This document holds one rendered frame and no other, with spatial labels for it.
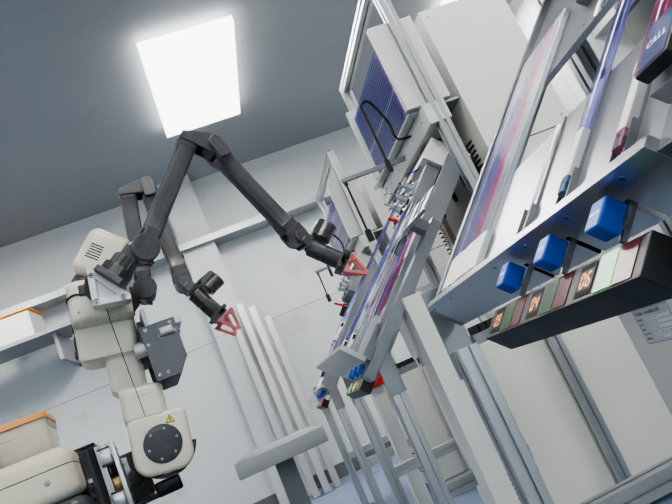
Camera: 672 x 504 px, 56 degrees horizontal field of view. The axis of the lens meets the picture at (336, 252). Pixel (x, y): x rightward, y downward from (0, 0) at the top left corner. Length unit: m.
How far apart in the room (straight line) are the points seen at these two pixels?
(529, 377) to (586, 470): 0.30
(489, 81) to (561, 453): 1.20
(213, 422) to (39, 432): 4.01
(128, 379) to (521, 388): 1.13
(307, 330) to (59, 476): 4.36
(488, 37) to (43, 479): 1.88
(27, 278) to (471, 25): 4.87
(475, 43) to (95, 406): 4.64
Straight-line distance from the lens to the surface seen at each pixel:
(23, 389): 6.16
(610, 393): 2.10
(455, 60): 2.27
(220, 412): 5.82
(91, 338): 1.93
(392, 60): 2.19
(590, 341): 2.09
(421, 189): 2.07
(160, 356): 1.87
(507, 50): 2.35
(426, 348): 1.65
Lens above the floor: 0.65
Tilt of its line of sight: 12 degrees up
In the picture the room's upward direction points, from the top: 24 degrees counter-clockwise
